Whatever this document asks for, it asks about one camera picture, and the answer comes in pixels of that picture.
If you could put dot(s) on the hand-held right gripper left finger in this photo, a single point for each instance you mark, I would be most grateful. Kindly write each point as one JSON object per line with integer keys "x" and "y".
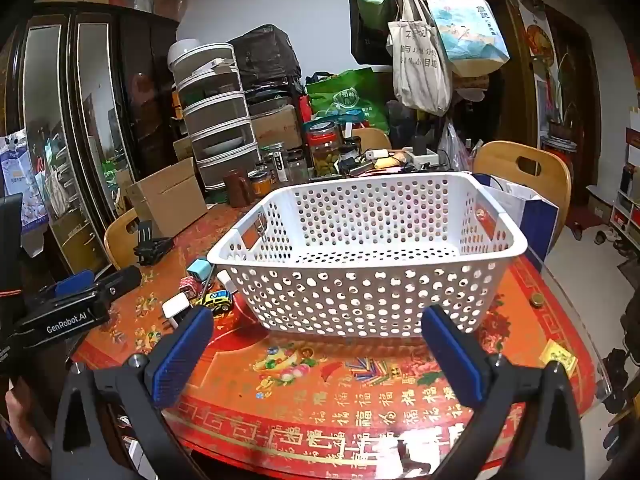
{"x": 180, "y": 355}

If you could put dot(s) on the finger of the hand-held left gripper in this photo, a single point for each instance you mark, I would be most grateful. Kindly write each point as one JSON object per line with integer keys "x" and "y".
{"x": 120, "y": 281}
{"x": 75, "y": 280}

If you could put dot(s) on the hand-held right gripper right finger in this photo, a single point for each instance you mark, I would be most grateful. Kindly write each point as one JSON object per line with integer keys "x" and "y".
{"x": 455, "y": 355}

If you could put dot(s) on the white charger plug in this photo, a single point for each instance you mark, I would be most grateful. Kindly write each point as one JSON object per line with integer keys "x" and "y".
{"x": 175, "y": 307}

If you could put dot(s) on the white perforated plastic basket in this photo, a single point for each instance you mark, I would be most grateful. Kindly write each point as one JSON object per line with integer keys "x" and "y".
{"x": 350, "y": 290}

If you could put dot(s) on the wooden chair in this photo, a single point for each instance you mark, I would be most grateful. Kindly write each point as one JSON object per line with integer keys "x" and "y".
{"x": 525, "y": 160}
{"x": 372, "y": 137}
{"x": 120, "y": 240}

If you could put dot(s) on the yellow toy car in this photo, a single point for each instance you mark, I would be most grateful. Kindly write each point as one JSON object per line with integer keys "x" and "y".
{"x": 215, "y": 301}

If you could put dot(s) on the pink patterned cube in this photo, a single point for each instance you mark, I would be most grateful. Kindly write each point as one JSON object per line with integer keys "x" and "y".
{"x": 189, "y": 286}

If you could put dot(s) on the mint green charger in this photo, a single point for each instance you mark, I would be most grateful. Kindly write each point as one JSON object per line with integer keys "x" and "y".
{"x": 200, "y": 270}

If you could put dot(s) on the small white adapter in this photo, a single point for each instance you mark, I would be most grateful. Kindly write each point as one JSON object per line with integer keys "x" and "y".
{"x": 226, "y": 280}

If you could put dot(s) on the open cardboard box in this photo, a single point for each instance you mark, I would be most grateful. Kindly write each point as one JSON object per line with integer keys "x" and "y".
{"x": 165, "y": 200}

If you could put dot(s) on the gold bottle cap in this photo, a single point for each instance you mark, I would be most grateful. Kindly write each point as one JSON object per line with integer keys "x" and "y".
{"x": 537, "y": 301}

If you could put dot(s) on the yellow paper packet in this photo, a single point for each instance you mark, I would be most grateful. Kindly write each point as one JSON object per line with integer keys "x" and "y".
{"x": 557, "y": 355}

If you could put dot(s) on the red printed tablecloth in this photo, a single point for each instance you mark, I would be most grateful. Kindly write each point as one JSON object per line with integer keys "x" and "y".
{"x": 325, "y": 385}

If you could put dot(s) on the white and blue paper bag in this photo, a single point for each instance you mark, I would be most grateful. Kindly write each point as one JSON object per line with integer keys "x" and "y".
{"x": 535, "y": 220}

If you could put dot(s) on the small orange jar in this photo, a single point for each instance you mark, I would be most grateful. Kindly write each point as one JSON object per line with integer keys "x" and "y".
{"x": 260, "y": 185}

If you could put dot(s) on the white slim bottle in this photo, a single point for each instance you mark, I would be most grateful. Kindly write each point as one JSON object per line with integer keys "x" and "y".
{"x": 281, "y": 167}

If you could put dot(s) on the dark wooden cabinet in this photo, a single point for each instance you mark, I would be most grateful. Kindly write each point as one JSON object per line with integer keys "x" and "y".
{"x": 140, "y": 85}

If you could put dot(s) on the white plastic drawer tower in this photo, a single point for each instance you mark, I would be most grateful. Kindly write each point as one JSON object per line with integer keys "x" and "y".
{"x": 220, "y": 110}

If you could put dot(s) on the white power strip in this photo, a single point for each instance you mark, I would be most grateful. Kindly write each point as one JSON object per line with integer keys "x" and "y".
{"x": 422, "y": 156}

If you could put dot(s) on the empty glass jar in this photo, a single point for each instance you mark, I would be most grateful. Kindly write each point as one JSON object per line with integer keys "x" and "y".
{"x": 298, "y": 167}

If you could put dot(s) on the closed cardboard box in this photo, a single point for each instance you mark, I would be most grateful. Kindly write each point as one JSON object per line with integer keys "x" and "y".
{"x": 277, "y": 127}

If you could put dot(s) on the black plastic bag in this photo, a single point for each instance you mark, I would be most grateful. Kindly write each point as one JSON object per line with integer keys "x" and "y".
{"x": 265, "y": 55}

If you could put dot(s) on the green shopping bag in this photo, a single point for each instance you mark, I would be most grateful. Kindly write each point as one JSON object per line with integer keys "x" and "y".
{"x": 350, "y": 95}

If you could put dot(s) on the beige tote bag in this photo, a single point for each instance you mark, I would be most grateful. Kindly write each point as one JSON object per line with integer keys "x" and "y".
{"x": 420, "y": 70}

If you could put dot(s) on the brown wooden door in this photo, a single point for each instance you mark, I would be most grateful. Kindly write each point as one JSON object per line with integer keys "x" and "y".
{"x": 575, "y": 85}

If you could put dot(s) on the printed paper bag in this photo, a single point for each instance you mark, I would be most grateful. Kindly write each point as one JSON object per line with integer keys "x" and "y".
{"x": 467, "y": 35}

